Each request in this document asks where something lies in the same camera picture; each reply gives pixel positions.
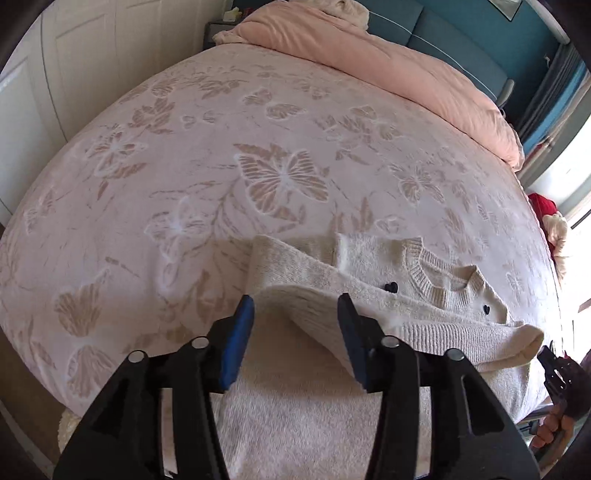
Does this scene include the blue upholstered headboard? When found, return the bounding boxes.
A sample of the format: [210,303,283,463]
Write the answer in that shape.
[367,0,561,109]

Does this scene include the red and cream plush toy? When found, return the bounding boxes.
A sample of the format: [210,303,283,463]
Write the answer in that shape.
[527,192,570,278]

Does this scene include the cream cloth on duvet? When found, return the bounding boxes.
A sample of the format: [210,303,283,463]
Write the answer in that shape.
[318,0,370,31]

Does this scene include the cream knit sweater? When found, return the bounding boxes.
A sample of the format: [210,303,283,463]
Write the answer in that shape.
[210,235,546,478]

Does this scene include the dark bedside table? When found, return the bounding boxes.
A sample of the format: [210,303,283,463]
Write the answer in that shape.
[204,20,243,51]

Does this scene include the white wardrobe doors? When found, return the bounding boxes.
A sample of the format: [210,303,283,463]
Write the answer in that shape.
[0,0,218,227]

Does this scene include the person's right hand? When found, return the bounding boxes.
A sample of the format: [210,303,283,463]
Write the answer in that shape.
[529,402,578,452]

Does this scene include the grey curtain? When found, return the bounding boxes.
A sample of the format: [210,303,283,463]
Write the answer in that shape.
[515,44,589,139]

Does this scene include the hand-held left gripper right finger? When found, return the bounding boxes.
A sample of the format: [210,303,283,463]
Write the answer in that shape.
[337,292,541,480]

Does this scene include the pink duvet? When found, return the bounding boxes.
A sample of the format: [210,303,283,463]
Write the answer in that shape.
[212,0,525,172]

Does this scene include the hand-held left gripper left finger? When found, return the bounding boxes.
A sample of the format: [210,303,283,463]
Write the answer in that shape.
[52,295,256,480]

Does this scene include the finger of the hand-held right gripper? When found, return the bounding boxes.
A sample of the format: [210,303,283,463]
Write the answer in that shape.
[537,344,583,403]

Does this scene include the pink butterfly print blanket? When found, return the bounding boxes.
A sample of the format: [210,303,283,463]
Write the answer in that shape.
[0,42,563,423]

